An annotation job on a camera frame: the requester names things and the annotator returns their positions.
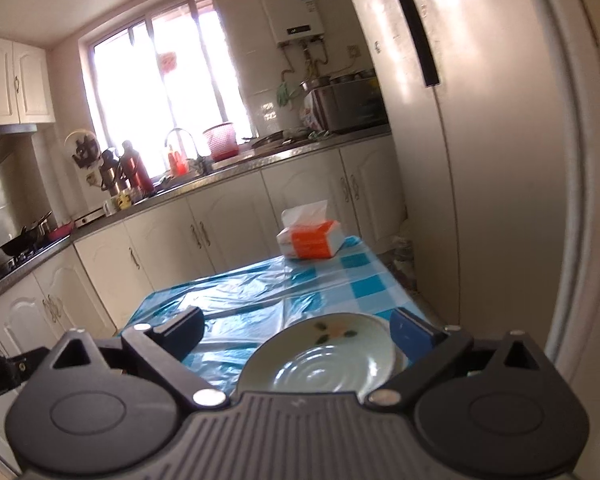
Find red frying pan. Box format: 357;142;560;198
45;221;76;241

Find pink plastic basket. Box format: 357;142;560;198
202;122;240;161

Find silver electric hotplate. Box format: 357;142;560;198
74;208;106;228

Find white kitchen base cabinets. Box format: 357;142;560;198
0;132;411;461

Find black microwave oven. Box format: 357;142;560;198
304;82;388;133

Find white upper wall cabinets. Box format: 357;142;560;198
0;35;56;128

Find steel sink faucet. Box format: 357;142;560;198
165;128;201;173

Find white water heater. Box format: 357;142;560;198
257;0;326;47

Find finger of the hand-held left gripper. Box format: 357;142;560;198
0;346;51;403

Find printed plastic bag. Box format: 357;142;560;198
300;92;326;131

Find pale green flower plate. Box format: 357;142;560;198
237;312;398;396

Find black wok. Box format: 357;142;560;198
0;212;53;256

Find grey kitchen countertop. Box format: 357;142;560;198
0;125;393;311

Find round white utensil holder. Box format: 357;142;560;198
64;130;101;170

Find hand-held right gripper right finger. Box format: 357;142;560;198
367;307;556;407

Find green rubber gloves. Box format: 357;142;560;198
276;81;301;108

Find cream refrigerator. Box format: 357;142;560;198
336;0;600;376

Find range hood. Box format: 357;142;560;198
0;125;38;171

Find orange white tissue pack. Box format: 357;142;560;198
276;200;342;260

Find red thermos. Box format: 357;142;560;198
119;141;156;197

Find kitchen window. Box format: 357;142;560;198
77;0;248;181

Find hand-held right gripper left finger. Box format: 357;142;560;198
45;305;228;408

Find blue checkered plastic tablecloth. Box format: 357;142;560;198
121;235;428;396

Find steel pan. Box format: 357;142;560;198
251;130;287;148

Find orange dish soap bottle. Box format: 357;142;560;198
167;146;188;176

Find crumpled plastic bag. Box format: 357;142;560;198
390;220;417;286

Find gas stove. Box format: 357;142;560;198
0;245;63;291

